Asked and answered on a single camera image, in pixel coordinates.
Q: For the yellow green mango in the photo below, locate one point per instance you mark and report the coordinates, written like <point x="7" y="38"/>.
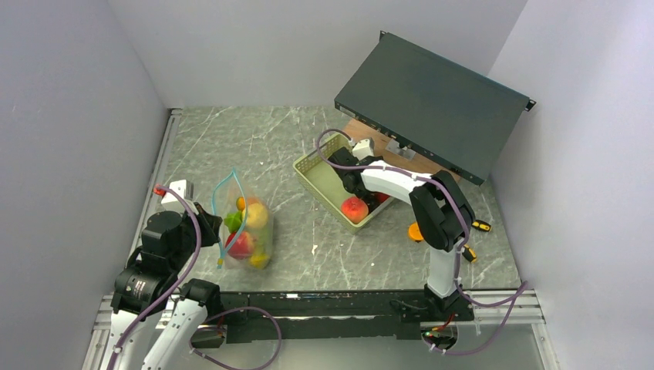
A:
<point x="259" y="261"/>

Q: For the yellow lemon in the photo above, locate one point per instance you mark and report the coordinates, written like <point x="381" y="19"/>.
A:
<point x="255" y="216"/>

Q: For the red apple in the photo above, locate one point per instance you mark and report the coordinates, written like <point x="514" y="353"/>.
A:
<point x="381" y="197"/>

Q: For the dark metal rack box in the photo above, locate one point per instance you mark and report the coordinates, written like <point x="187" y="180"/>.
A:
<point x="438" y="108"/>

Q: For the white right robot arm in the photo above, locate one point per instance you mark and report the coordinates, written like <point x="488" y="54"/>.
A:
<point x="443" y="214"/>

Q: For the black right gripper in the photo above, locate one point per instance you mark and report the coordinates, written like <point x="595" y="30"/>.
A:
<point x="369" y="192"/>

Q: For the pale green plastic basket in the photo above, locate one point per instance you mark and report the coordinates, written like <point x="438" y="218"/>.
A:
<point x="323" y="183"/>

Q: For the peach fruit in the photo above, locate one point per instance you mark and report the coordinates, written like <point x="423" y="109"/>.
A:
<point x="354" y="209"/>

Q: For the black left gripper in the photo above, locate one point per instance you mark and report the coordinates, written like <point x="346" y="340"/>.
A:
<point x="210" y="224"/>

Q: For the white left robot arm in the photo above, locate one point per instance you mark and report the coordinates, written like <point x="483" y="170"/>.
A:
<point x="153" y="312"/>

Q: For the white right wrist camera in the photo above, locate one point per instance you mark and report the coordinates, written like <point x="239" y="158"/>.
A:
<point x="363" y="148"/>

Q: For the yellow black screwdriver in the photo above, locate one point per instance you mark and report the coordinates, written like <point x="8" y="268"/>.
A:
<point x="481" y="226"/>
<point x="469" y="254"/>

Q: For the wooden board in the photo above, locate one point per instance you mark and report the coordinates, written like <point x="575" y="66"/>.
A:
<point x="416" y="162"/>

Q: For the clear blue-zip bag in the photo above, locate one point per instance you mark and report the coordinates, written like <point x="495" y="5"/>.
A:
<point x="223" y="198"/>

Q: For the green bell pepper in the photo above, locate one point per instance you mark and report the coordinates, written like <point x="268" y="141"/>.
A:
<point x="233" y="222"/>

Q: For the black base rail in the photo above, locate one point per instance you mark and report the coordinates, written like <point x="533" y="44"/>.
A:
<point x="257" y="316"/>

